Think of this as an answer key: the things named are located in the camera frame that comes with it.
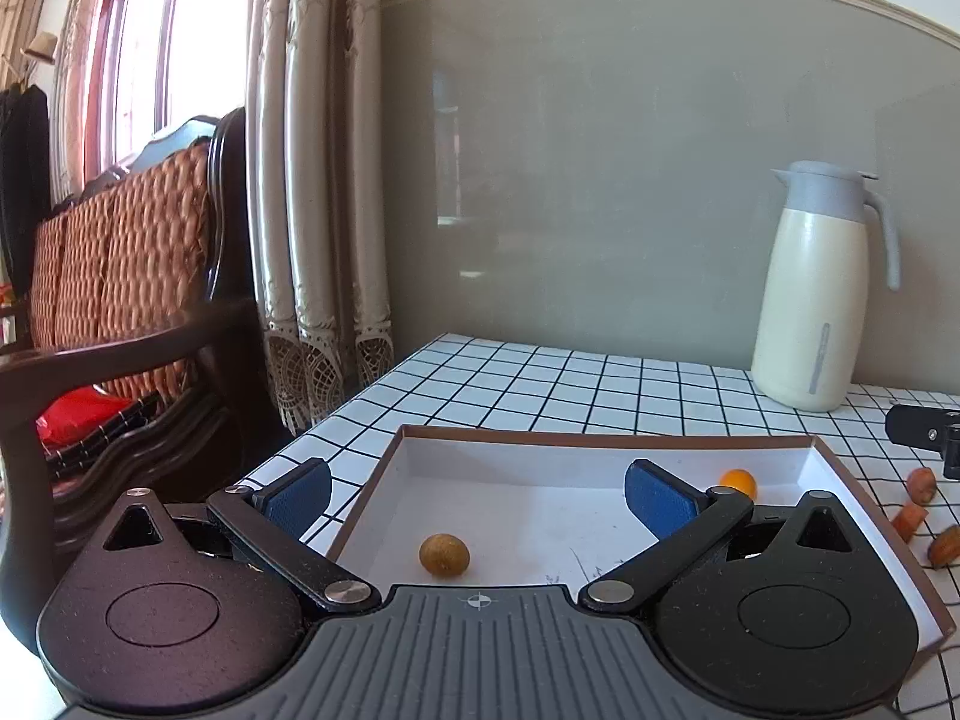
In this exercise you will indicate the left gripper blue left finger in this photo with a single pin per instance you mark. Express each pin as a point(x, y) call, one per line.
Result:
point(267, 525)

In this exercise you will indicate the small orange kumquat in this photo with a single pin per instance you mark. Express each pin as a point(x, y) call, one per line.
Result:
point(742, 481)

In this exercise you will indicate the brown longan fruit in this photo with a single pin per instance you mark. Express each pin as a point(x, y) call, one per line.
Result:
point(444, 555)

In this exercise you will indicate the window frame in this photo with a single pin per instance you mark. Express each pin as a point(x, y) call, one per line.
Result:
point(156, 63)

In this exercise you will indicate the red cloth on sofa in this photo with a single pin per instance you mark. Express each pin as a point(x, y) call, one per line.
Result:
point(75, 415)

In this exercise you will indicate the checkered white tablecloth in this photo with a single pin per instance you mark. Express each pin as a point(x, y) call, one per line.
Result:
point(795, 616)

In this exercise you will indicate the orange woven seat cushion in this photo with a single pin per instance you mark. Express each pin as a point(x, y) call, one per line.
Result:
point(118, 263)

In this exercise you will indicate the cream and grey thermos jug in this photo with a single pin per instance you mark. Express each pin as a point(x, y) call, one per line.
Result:
point(814, 306)

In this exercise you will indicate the black hanging coat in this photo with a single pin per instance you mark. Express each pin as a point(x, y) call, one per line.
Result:
point(25, 179)

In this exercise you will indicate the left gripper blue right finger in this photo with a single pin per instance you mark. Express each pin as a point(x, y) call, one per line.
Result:
point(688, 524)

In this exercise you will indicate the beige lace curtain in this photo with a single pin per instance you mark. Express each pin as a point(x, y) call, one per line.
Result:
point(315, 201)

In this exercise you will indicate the dark wooden sofa frame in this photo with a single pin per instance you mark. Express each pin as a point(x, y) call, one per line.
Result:
point(203, 413)

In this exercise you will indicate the brown white shallow box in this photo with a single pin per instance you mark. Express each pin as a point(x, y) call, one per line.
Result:
point(550, 508)

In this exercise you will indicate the straw hat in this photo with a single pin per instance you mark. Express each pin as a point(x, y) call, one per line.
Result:
point(42, 48)

